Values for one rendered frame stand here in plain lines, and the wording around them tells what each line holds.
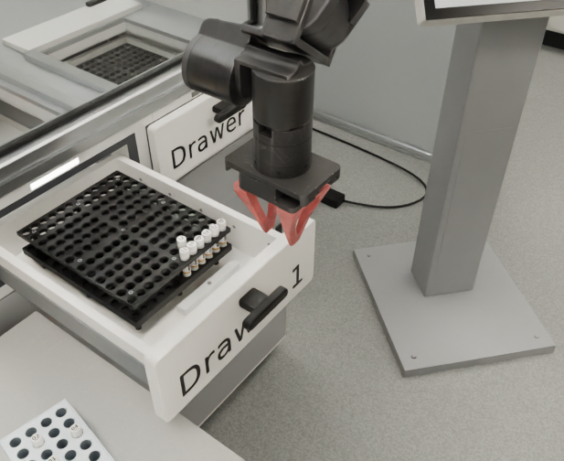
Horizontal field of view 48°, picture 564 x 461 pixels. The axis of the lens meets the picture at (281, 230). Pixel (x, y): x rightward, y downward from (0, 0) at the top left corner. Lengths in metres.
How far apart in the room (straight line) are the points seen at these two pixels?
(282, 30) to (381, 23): 1.95
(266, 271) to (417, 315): 1.20
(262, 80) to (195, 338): 0.29
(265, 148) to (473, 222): 1.28
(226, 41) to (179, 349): 0.32
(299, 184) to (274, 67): 0.11
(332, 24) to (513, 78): 1.06
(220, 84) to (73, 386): 0.46
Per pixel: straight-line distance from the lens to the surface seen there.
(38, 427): 0.82
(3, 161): 0.88
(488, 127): 1.65
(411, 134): 2.62
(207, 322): 0.71
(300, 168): 0.61
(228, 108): 1.08
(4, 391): 0.92
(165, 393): 0.72
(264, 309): 0.73
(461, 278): 1.98
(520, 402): 1.86
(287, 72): 0.57
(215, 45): 0.61
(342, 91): 2.71
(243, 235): 0.88
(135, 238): 0.85
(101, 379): 0.89
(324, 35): 0.59
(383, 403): 1.77
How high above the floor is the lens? 1.45
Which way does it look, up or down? 41 degrees down
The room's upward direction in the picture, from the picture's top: straight up
